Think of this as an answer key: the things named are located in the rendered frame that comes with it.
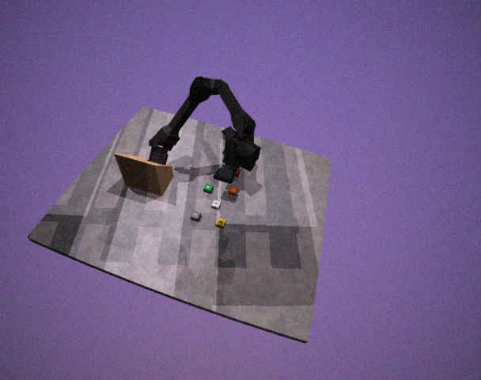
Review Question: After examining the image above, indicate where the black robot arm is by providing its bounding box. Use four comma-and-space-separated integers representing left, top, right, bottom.
147, 76, 261, 171

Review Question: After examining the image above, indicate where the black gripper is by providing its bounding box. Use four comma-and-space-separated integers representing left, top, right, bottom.
216, 149, 239, 184

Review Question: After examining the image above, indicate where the yellow block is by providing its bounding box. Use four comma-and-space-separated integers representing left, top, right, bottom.
215, 218, 226, 229

